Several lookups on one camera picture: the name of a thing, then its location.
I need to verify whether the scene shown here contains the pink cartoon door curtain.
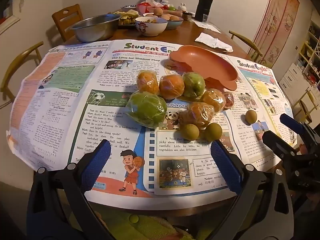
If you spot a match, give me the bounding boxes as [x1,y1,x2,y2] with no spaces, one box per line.
[254,0,300,68]

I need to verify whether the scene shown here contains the small round brown-green fruit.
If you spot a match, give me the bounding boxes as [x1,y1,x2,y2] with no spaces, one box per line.
[204,123,223,142]
[245,110,258,125]
[180,124,200,140]

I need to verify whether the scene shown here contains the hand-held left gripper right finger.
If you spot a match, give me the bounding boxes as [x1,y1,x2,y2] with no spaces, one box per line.
[210,139,294,240]

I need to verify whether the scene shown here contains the stainless steel bowl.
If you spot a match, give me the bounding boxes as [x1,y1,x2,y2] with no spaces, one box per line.
[71,14,122,43]

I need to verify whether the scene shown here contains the wooden chair with cutout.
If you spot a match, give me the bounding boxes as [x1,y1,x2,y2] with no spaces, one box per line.
[52,4,84,42]

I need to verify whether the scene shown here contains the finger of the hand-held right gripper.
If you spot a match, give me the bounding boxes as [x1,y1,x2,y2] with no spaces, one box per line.
[262,130,298,160]
[280,114,313,137]

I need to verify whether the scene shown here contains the plastic-wrapped orange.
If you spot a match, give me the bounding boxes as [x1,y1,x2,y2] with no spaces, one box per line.
[179,102,215,130]
[137,70,160,95]
[200,89,226,113]
[159,74,185,98]

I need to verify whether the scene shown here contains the flat white paper sheet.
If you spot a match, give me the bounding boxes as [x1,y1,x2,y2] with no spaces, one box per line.
[194,20,222,33]

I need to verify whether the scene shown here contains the pile of brown eggs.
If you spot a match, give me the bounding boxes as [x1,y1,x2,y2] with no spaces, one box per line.
[150,7,183,22]

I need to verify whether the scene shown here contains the large printed newspaper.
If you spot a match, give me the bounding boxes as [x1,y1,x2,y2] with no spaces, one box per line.
[6,39,250,200]

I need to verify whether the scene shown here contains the tray of fried food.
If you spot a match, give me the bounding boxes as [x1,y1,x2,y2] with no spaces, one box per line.
[114,9,139,27]

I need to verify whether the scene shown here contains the small green fruit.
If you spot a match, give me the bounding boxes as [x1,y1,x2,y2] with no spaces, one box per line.
[182,72,206,100]

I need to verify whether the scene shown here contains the small printed newspaper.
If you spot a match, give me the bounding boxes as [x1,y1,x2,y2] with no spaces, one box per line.
[225,55,298,170]

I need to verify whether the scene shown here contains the white cube shelf unit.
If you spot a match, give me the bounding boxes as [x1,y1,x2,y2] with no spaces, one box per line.
[297,21,320,88]

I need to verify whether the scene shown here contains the large green fruit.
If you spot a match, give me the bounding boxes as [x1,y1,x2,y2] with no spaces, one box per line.
[125,92,167,128]

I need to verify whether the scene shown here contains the red snack packet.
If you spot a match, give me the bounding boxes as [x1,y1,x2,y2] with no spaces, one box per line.
[136,2,153,14]

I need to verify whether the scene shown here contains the orange bear-shaped plastic plate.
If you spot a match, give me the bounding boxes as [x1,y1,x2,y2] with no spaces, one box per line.
[167,45,238,91]

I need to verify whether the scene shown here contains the small red fruit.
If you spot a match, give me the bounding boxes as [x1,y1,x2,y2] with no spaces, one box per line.
[223,92,235,110]

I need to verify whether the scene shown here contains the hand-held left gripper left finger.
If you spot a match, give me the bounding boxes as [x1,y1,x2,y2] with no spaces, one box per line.
[26,139,112,240]

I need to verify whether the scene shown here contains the black thermos bottle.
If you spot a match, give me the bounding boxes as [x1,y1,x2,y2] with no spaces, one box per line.
[194,0,213,22]

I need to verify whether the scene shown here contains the crumpled white tissue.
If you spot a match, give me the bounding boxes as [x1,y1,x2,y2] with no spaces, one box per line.
[194,32,233,53]

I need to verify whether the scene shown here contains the cartoon print ceramic bowl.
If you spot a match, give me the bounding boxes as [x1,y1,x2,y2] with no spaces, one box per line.
[135,17,168,37]

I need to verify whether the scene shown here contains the pink food container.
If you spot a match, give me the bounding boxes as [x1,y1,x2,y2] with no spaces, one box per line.
[161,5,183,16]

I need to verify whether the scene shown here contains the white drawer cabinet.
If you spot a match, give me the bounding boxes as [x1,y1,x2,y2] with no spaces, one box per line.
[279,63,304,95]

